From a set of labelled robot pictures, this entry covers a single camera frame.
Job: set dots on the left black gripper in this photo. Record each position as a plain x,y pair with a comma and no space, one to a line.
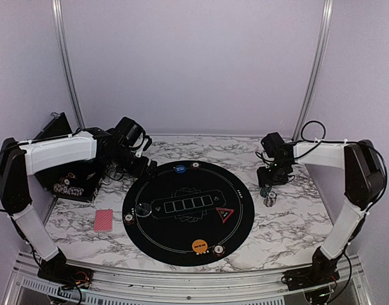
138,172

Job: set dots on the red playing card deck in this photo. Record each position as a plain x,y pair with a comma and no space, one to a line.
103,221

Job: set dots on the black poker chip case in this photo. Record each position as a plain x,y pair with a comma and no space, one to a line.
79,180

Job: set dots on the front aluminium rail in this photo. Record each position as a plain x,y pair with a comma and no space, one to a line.
111,285

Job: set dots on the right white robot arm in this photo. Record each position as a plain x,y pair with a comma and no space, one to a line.
365,180

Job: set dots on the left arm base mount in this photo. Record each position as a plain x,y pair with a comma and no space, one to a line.
70,277

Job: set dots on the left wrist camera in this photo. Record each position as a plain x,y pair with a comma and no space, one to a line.
130,135

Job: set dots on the left aluminium frame post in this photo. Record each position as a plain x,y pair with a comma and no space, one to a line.
66,62

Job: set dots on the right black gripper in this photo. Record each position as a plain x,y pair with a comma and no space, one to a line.
263,179

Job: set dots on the green poker chip stack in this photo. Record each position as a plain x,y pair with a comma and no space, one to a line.
264,191

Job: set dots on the right aluminium frame post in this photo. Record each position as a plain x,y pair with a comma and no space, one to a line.
323,35

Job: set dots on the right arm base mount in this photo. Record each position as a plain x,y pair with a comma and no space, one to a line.
307,277

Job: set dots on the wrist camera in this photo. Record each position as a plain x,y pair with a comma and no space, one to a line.
130,135
271,143

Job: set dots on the red chip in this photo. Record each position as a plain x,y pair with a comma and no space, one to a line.
218,250
195,165
129,219

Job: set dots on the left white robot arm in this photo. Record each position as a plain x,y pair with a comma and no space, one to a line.
20,160

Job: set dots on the round black poker mat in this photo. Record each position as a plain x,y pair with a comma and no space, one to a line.
183,209

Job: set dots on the red black triangle all-in marker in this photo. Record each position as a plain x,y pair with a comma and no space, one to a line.
225,213

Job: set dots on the aluminium frame post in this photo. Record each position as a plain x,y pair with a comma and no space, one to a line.
323,35
66,62

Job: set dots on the blue small blind button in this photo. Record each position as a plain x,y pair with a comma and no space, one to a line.
180,169

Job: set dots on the orange big blind button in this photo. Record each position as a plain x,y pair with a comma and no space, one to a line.
200,246

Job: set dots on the clear round dealer button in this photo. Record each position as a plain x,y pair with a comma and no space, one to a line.
143,209

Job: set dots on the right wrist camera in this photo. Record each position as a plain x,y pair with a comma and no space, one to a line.
271,143

